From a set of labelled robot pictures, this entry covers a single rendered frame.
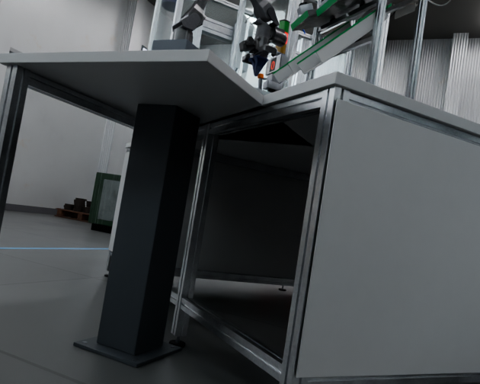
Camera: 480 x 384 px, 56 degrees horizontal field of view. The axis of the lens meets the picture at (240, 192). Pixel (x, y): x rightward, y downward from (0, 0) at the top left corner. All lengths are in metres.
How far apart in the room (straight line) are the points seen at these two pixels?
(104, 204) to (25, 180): 2.65
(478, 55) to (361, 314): 10.44
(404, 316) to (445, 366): 0.22
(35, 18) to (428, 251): 8.46
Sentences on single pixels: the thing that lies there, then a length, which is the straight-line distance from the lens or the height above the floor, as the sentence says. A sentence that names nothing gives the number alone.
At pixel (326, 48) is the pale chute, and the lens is 1.42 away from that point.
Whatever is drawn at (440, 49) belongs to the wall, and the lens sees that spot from 11.46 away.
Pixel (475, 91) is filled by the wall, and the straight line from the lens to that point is 11.11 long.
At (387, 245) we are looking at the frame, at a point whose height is 0.49.
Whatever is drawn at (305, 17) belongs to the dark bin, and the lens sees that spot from 1.63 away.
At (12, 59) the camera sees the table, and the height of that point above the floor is 0.84.
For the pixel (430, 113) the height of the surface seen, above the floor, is 0.84.
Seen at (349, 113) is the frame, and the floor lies 0.78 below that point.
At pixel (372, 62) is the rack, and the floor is 1.02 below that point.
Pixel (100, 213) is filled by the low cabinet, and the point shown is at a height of 0.25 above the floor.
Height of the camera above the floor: 0.50
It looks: 3 degrees up
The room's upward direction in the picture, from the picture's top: 9 degrees clockwise
